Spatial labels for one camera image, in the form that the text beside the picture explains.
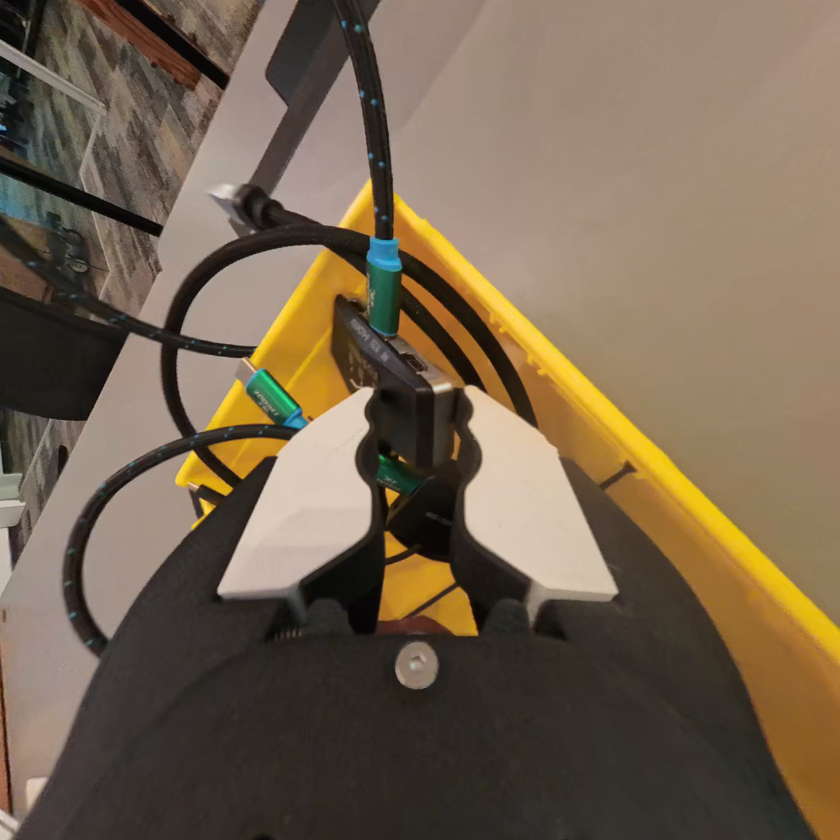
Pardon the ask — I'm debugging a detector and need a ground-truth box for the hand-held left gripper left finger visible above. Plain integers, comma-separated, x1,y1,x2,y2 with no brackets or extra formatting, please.
214,388,391,634

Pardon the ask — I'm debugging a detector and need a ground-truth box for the black hdmi adapter box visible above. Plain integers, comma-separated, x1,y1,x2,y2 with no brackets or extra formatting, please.
331,296,469,469

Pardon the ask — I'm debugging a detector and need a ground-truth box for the yellow plastic bin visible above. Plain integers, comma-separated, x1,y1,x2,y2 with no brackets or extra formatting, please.
175,182,840,840

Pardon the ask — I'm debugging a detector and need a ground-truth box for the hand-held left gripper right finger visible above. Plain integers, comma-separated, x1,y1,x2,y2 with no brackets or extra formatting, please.
451,388,620,628

